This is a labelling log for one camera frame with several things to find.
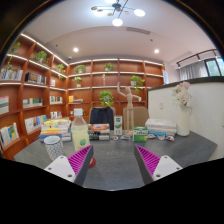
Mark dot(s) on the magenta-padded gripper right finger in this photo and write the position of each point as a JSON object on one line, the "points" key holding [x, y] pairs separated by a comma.
{"points": [[165, 166]]}

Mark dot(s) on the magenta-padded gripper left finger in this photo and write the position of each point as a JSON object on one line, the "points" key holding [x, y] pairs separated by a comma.
{"points": [[58, 166]]}

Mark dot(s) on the yellow drink bottle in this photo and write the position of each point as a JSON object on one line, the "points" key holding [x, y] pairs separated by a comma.
{"points": [[80, 135]]}

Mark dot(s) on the white patterned mug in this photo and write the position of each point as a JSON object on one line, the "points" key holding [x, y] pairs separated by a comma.
{"points": [[53, 148]]}

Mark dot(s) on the colourful book stack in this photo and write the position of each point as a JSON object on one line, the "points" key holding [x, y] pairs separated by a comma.
{"points": [[55, 130]]}

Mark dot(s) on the small green box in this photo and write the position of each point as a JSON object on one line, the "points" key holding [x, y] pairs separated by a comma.
{"points": [[140, 134]]}

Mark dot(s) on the white book stack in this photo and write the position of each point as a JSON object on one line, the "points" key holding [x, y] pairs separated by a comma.
{"points": [[160, 126]]}

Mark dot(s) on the white jug vase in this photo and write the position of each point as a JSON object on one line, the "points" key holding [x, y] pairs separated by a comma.
{"points": [[184, 123]]}

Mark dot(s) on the dark book stack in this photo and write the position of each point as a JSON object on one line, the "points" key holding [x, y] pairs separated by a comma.
{"points": [[99, 132]]}

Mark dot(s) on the brown chair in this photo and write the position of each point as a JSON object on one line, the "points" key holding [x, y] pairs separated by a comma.
{"points": [[141, 116]]}

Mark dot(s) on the tall white green carton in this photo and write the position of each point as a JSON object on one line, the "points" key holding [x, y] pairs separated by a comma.
{"points": [[118, 126]]}

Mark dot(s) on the dark chair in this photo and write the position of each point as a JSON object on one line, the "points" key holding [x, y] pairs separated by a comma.
{"points": [[101, 116]]}

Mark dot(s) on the wooden artist mannequin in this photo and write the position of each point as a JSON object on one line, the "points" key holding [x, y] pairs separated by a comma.
{"points": [[129, 106]]}

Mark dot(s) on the white curtain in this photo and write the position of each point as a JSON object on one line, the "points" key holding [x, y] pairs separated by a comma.
{"points": [[193, 70]]}

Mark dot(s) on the orange wooden shelf unit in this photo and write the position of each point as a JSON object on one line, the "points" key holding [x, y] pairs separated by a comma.
{"points": [[110, 78]]}

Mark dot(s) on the window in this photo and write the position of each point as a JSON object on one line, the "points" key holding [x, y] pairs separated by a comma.
{"points": [[215, 66]]}

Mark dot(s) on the recessed ceiling spotlight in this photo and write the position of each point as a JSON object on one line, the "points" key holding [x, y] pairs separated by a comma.
{"points": [[156, 51], [75, 49]]}

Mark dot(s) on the black ceiling track light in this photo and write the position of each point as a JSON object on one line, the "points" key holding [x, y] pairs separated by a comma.
{"points": [[196, 54]]}

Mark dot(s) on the ceiling air vent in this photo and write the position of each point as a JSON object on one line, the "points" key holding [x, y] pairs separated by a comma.
{"points": [[138, 30]]}

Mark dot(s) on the branched ceiling lamp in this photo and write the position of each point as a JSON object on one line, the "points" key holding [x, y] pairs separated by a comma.
{"points": [[117, 22]]}

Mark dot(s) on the small white switch plate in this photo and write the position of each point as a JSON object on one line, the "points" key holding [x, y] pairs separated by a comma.
{"points": [[161, 105]]}

